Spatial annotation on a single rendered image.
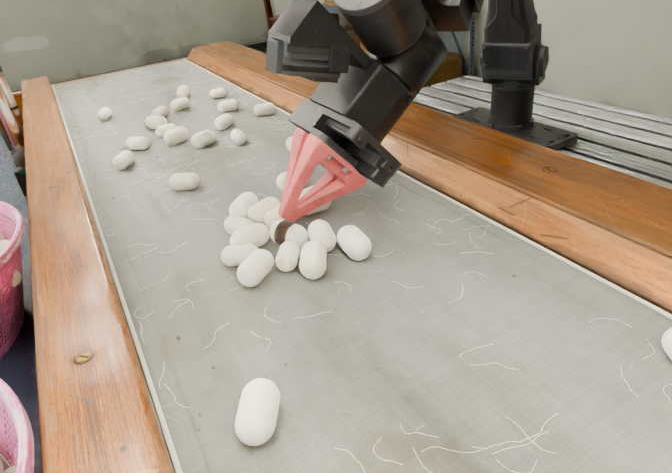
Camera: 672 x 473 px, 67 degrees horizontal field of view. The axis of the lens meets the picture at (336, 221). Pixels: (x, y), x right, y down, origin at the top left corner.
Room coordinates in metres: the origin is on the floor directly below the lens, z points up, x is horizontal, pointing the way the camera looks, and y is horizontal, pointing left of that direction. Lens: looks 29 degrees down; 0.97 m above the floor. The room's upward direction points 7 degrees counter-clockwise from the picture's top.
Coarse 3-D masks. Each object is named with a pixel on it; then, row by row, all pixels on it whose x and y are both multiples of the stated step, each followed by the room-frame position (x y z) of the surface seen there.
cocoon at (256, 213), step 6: (264, 198) 0.43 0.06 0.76; (270, 198) 0.43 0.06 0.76; (258, 204) 0.42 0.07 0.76; (264, 204) 0.42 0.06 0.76; (270, 204) 0.42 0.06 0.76; (276, 204) 0.43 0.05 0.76; (252, 210) 0.41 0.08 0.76; (258, 210) 0.41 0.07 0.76; (264, 210) 0.42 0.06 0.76; (252, 216) 0.41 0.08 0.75; (258, 216) 0.41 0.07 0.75; (264, 216) 0.41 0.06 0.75; (258, 222) 0.41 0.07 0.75; (264, 222) 0.41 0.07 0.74
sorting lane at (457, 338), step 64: (192, 64) 1.21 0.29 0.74; (128, 128) 0.77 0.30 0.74; (192, 128) 0.74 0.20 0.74; (256, 128) 0.70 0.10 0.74; (128, 192) 0.53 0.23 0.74; (192, 192) 0.51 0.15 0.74; (256, 192) 0.49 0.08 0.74; (384, 192) 0.46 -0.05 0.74; (128, 256) 0.39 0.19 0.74; (192, 256) 0.38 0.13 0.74; (384, 256) 0.34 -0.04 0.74; (448, 256) 0.33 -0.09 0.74; (512, 256) 0.32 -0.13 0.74; (128, 320) 0.30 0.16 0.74; (192, 320) 0.29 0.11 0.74; (256, 320) 0.28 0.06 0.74; (320, 320) 0.27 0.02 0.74; (384, 320) 0.26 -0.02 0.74; (448, 320) 0.26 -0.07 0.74; (512, 320) 0.25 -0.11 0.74; (576, 320) 0.24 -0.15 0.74; (640, 320) 0.24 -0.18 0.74; (192, 384) 0.23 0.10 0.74; (320, 384) 0.22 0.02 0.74; (384, 384) 0.21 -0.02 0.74; (448, 384) 0.20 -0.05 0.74; (512, 384) 0.20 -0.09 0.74; (576, 384) 0.19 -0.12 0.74; (640, 384) 0.19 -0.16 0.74; (192, 448) 0.18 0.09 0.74; (256, 448) 0.18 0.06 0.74; (320, 448) 0.17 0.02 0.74; (384, 448) 0.17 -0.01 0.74; (448, 448) 0.16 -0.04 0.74; (512, 448) 0.16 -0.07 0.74; (576, 448) 0.16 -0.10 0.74; (640, 448) 0.15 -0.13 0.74
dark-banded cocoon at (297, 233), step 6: (276, 222) 0.38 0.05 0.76; (270, 228) 0.38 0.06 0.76; (294, 228) 0.37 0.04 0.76; (300, 228) 0.37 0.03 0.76; (270, 234) 0.38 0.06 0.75; (288, 234) 0.36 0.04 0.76; (294, 234) 0.36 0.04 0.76; (300, 234) 0.36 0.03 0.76; (306, 234) 0.37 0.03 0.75; (288, 240) 0.36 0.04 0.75; (294, 240) 0.36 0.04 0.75; (300, 240) 0.36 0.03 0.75; (306, 240) 0.37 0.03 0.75; (300, 246) 0.36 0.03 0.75
